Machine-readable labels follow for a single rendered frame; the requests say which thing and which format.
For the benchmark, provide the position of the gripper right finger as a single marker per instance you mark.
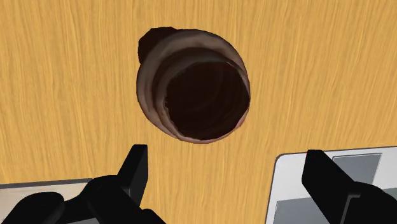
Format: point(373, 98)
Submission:
point(341, 192)

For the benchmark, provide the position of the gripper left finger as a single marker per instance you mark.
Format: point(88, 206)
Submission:
point(108, 195)

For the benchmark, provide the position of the white grey tablet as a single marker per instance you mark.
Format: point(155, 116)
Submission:
point(288, 192)

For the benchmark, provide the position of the beige flat book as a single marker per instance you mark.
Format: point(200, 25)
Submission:
point(37, 186)

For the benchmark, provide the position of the brown mug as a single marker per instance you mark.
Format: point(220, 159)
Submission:
point(193, 85)

